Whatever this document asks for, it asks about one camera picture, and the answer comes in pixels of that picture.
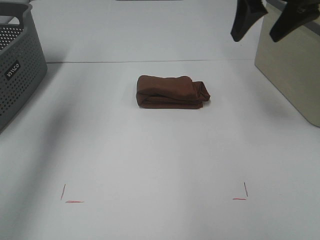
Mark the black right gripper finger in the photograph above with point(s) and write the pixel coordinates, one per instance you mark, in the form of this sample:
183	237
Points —
295	14
248	12

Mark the brown towel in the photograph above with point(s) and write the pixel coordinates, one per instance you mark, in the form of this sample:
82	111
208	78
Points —
182	92

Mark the beige storage box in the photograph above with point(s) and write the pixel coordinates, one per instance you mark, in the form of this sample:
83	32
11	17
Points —
292	64

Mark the grey perforated plastic basket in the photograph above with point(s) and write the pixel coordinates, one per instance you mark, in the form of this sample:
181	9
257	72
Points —
22	61

